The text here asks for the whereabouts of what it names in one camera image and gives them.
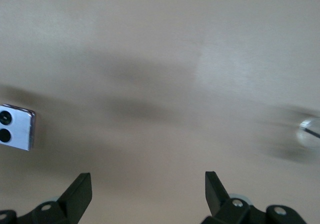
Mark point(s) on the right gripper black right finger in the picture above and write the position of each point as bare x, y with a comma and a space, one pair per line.
220, 204

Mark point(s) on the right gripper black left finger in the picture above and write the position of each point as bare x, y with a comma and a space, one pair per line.
72, 201

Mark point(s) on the clear plastic lidded cup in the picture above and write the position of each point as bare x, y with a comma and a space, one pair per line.
308, 140

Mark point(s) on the black drinking straw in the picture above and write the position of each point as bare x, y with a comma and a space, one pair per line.
312, 132

